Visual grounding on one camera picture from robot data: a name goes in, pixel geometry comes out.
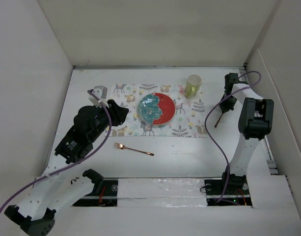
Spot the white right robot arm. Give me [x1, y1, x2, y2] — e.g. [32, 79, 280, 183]
[219, 73, 274, 194]

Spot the copper fork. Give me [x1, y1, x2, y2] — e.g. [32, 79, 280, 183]
[114, 143, 154, 156]

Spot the metal table edge rail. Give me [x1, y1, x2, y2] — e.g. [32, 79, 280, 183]
[73, 65, 245, 70]

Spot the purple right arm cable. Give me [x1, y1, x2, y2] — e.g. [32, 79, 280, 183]
[205, 71, 262, 204]

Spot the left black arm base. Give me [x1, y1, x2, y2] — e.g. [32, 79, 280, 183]
[73, 169, 118, 207]

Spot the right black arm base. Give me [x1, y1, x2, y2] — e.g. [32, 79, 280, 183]
[200, 178, 252, 207]

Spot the copper spoon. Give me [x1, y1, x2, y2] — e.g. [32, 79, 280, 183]
[214, 112, 224, 128]

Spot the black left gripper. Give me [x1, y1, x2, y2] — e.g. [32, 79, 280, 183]
[89, 99, 128, 142]

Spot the patterned animal print cloth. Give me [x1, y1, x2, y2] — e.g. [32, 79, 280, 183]
[109, 84, 207, 138]

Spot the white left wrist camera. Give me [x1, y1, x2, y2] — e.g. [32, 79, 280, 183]
[88, 86, 108, 108]

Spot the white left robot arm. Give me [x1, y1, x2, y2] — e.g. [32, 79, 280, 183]
[4, 99, 129, 236]

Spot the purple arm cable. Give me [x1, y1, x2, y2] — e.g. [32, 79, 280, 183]
[205, 71, 262, 204]
[0, 89, 112, 232]

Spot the yellow translucent mug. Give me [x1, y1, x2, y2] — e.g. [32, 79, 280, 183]
[185, 74, 202, 98]

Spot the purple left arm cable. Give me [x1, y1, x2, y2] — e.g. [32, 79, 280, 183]
[0, 89, 112, 232]

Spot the red and teal plate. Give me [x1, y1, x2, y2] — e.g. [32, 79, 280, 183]
[137, 92, 176, 126]

